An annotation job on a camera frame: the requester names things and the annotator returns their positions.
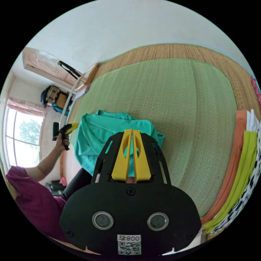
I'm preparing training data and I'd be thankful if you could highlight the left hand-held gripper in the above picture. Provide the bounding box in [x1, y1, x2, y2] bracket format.
[58, 122, 79, 151]

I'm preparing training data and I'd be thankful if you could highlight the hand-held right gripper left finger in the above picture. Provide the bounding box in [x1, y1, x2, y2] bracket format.
[111, 129, 132, 181]

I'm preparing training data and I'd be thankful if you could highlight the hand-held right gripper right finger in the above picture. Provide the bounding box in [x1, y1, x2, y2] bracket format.
[132, 129, 151, 182]

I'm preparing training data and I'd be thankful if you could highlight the cyan long sleeve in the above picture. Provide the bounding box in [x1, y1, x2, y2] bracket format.
[74, 110, 165, 178]

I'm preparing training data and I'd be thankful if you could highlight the person's left forearm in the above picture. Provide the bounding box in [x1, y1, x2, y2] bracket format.
[25, 147, 62, 182]

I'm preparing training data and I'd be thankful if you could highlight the person's left hand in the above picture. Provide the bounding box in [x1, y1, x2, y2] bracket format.
[54, 132, 69, 152]

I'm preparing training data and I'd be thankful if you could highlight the white curved pole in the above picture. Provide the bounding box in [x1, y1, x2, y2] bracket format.
[61, 76, 86, 123]

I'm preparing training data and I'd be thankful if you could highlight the heap of bags and boxes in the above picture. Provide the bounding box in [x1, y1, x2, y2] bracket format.
[41, 85, 71, 119]

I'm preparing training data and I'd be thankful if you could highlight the pink curtain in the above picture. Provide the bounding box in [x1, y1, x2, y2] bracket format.
[7, 97, 48, 118]

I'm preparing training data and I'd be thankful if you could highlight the window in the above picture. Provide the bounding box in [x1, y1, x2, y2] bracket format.
[4, 107, 44, 164]

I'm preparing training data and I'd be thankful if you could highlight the pink wooden door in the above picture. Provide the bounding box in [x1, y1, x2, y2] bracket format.
[22, 46, 84, 86]

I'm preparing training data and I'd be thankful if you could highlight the bed with woven mats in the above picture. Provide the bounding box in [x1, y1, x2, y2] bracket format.
[60, 43, 261, 225]

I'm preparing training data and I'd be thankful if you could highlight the person's body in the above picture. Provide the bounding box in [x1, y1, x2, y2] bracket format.
[5, 165, 95, 243]

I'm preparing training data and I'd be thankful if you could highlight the pile of clothes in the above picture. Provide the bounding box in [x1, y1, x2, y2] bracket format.
[200, 109, 261, 235]

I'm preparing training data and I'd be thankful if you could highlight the red patterned cloth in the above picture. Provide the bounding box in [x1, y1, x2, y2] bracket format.
[250, 75, 261, 107]

